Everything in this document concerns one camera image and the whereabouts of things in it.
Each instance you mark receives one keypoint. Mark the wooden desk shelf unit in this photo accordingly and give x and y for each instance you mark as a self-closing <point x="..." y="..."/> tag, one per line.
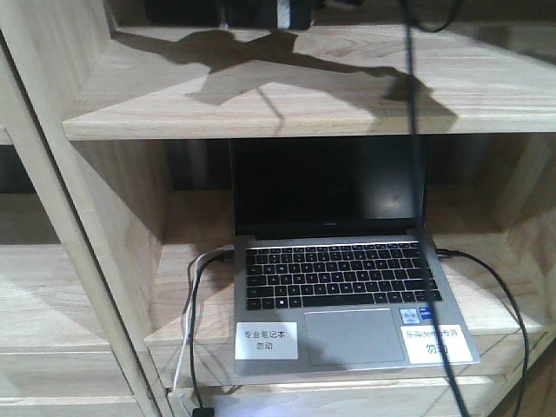
<point x="108" y="90"/>

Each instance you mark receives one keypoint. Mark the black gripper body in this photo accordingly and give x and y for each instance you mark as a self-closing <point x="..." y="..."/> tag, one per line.
<point x="258" y="14"/>

